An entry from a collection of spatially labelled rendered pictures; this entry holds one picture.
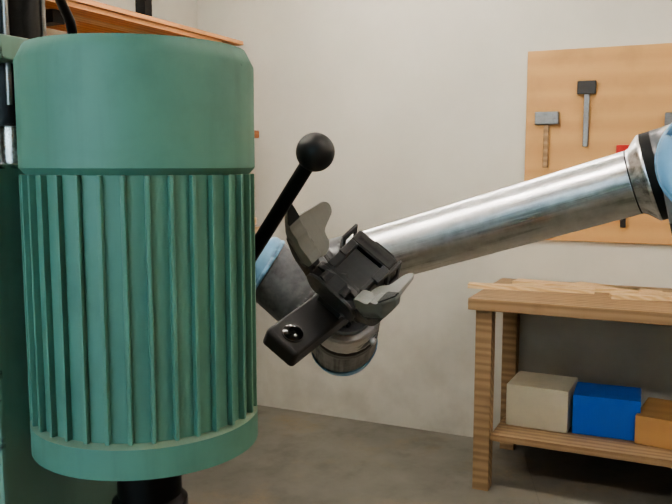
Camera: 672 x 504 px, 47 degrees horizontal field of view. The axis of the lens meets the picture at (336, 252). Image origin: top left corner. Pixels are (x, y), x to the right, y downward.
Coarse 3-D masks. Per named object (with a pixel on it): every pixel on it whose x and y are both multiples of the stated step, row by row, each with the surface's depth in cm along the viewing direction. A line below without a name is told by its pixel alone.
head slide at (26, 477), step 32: (0, 128) 64; (0, 192) 58; (0, 224) 58; (0, 256) 58; (0, 288) 59; (0, 320) 59; (0, 352) 59; (0, 384) 59; (0, 416) 59; (0, 448) 60; (0, 480) 60; (32, 480) 62; (64, 480) 66; (96, 480) 69
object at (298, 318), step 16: (304, 304) 89; (320, 304) 90; (288, 320) 86; (304, 320) 87; (320, 320) 88; (336, 320) 89; (272, 336) 84; (288, 336) 84; (304, 336) 85; (320, 336) 86; (288, 352) 83; (304, 352) 85
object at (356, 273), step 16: (352, 240) 87; (368, 240) 87; (336, 256) 86; (352, 256) 87; (368, 256) 87; (384, 256) 86; (336, 272) 85; (352, 272) 86; (368, 272) 86; (384, 272) 85; (320, 288) 87; (336, 288) 85; (352, 288) 85; (368, 288) 85; (336, 304) 86; (352, 320) 88
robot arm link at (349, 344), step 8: (368, 328) 95; (376, 328) 95; (336, 336) 95; (344, 336) 95; (352, 336) 95; (360, 336) 95; (368, 336) 95; (328, 344) 96; (336, 344) 95; (344, 344) 95; (352, 344) 95; (360, 344) 96; (368, 344) 98; (336, 352) 98; (344, 352) 98; (352, 352) 98
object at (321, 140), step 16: (304, 144) 67; (320, 144) 67; (304, 160) 67; (320, 160) 67; (304, 176) 69; (288, 192) 69; (272, 208) 70; (288, 208) 70; (272, 224) 71; (256, 240) 71; (256, 256) 72
